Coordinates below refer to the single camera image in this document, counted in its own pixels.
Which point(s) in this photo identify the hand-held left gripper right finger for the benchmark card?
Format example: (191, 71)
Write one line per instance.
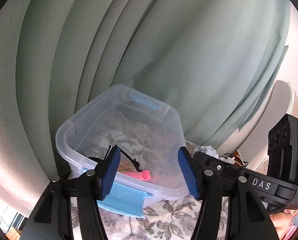
(188, 176)

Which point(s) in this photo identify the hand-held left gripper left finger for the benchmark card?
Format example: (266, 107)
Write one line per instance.
(110, 173)

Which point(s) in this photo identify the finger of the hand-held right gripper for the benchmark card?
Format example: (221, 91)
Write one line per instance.
(219, 166)

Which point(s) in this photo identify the clear plastic storage box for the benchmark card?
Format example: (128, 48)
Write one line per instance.
(172, 140)

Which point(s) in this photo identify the person's right hand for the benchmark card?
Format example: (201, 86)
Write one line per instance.
(280, 223)

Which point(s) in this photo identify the bundle of wooden sticks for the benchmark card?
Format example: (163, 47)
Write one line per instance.
(126, 166)

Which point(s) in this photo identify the crumpled white paper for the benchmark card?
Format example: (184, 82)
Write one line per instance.
(209, 151)

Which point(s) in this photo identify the floral table cloth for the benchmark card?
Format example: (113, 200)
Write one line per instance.
(164, 223)

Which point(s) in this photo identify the wooden box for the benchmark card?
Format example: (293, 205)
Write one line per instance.
(13, 233)

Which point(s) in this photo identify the pale green curtain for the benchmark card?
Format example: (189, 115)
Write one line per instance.
(164, 42)

